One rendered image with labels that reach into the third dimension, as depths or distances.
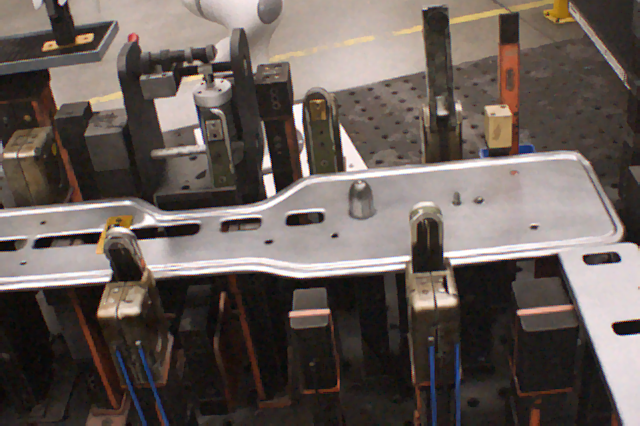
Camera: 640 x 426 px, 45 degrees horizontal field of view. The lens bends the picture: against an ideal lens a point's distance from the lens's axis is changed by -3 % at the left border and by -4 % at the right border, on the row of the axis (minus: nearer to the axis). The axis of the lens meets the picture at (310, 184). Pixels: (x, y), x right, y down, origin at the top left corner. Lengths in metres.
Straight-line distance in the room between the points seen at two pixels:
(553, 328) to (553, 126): 1.01
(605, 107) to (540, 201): 0.91
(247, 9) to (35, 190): 0.52
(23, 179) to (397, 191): 0.56
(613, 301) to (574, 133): 0.96
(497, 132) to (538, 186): 0.10
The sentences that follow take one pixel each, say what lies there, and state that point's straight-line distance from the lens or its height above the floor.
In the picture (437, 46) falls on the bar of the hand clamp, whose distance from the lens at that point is 1.13.
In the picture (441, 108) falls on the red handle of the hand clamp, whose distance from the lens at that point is 1.15.
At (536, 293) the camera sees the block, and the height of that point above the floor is 0.98.
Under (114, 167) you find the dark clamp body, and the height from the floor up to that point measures 1.02.
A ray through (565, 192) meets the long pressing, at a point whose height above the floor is 1.00.
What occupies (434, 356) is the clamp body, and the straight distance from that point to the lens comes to 0.90.
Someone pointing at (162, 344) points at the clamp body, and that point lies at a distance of 0.99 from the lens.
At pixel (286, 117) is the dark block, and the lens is 1.20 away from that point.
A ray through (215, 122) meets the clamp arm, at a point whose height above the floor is 1.09.
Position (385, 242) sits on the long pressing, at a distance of 1.01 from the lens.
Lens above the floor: 1.61
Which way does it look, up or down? 32 degrees down
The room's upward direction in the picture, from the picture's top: 8 degrees counter-clockwise
